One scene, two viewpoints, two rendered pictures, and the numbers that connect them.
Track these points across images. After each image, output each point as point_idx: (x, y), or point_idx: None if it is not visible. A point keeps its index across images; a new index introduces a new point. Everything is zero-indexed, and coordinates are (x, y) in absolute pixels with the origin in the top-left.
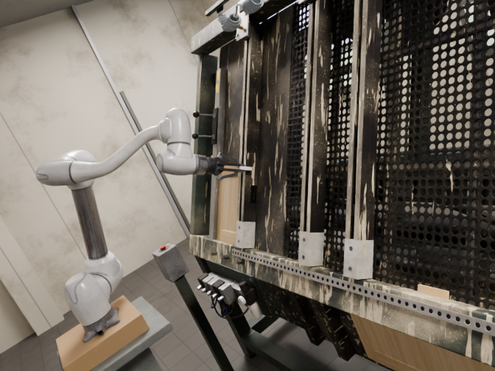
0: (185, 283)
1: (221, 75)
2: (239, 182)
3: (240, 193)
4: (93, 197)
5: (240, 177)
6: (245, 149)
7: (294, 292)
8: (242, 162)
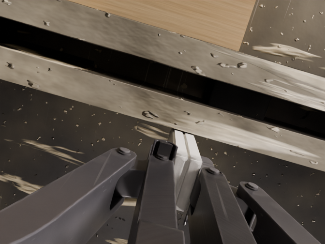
0: None
1: None
2: (104, 21)
3: (17, 21)
4: None
5: (143, 53)
6: (315, 162)
7: None
8: (247, 90)
